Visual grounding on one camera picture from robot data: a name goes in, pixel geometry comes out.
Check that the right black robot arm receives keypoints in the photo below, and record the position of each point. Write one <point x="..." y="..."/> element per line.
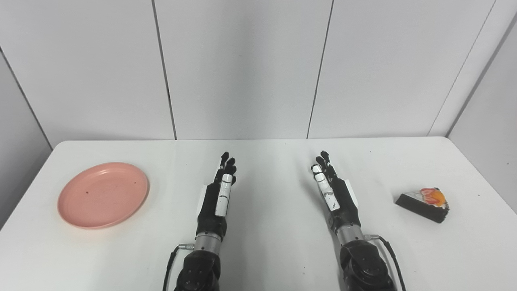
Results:
<point x="361" y="262"/>

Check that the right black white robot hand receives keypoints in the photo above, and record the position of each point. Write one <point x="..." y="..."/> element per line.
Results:
<point x="343" y="202"/>

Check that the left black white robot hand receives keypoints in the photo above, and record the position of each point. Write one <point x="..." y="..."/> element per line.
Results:
<point x="213" y="204"/>

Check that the chocolate cake slice with fruit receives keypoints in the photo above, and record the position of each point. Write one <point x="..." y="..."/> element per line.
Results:
<point x="424" y="206"/>

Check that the pink round plate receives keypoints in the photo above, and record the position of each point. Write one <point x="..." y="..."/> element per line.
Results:
<point x="103" y="195"/>

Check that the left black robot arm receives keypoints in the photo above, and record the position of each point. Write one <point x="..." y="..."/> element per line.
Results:
<point x="202" y="264"/>

